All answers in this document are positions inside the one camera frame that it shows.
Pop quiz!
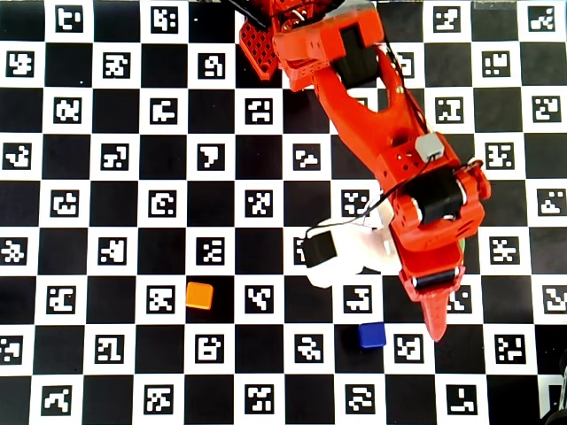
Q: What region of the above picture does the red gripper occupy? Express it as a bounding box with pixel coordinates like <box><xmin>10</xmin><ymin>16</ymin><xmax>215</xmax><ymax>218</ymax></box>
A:
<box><xmin>388</xmin><ymin>206</ymin><xmax>485</xmax><ymax>344</ymax></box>

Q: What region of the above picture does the blue cube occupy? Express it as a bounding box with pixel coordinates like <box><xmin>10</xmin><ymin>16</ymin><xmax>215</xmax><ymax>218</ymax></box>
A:
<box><xmin>357</xmin><ymin>321</ymin><xmax>387</xmax><ymax>349</ymax></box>

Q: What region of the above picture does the orange cube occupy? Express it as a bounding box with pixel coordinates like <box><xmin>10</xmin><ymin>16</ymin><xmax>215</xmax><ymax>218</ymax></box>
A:
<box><xmin>184</xmin><ymin>282</ymin><xmax>214</xmax><ymax>311</ymax></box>

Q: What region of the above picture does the red robot base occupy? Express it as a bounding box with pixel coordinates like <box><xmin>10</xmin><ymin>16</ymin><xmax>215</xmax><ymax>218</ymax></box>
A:
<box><xmin>225</xmin><ymin>0</ymin><xmax>345</xmax><ymax>27</ymax></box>

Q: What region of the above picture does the grey square connector box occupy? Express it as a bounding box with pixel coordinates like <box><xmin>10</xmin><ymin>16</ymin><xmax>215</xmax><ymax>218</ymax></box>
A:
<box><xmin>415</xmin><ymin>132</ymin><xmax>446</xmax><ymax>163</ymax></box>

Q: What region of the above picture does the clear tape strip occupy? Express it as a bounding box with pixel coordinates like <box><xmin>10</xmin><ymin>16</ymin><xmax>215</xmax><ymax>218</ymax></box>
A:
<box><xmin>471</xmin><ymin>0</ymin><xmax>519</xmax><ymax>11</ymax></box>

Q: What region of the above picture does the black white checkerboard marker mat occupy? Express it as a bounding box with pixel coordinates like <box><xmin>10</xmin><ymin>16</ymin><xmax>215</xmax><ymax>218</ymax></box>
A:
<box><xmin>0</xmin><ymin>0</ymin><xmax>567</xmax><ymax>425</ymax></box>

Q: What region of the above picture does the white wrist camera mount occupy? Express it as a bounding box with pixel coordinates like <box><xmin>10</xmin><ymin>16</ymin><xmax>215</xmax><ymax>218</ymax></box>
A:
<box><xmin>305</xmin><ymin>201</ymin><xmax>402</xmax><ymax>289</ymax></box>

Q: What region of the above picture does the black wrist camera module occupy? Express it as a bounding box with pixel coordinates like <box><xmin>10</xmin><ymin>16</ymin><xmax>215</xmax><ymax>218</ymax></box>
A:
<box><xmin>302</xmin><ymin>230</ymin><xmax>338</xmax><ymax>269</ymax></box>

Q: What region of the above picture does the thin black camera cable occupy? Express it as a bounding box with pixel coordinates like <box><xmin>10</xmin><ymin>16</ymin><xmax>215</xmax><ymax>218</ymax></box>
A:
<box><xmin>304</xmin><ymin>162</ymin><xmax>483</xmax><ymax>243</ymax></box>

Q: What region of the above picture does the arm motor cable bundle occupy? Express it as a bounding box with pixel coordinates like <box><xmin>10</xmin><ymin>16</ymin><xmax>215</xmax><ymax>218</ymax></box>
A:
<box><xmin>376</xmin><ymin>39</ymin><xmax>438</xmax><ymax>136</ymax></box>

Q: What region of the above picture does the grey duct tape patch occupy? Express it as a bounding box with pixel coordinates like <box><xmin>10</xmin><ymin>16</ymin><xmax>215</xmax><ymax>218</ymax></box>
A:
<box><xmin>325</xmin><ymin>0</ymin><xmax>377</xmax><ymax>19</ymax></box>

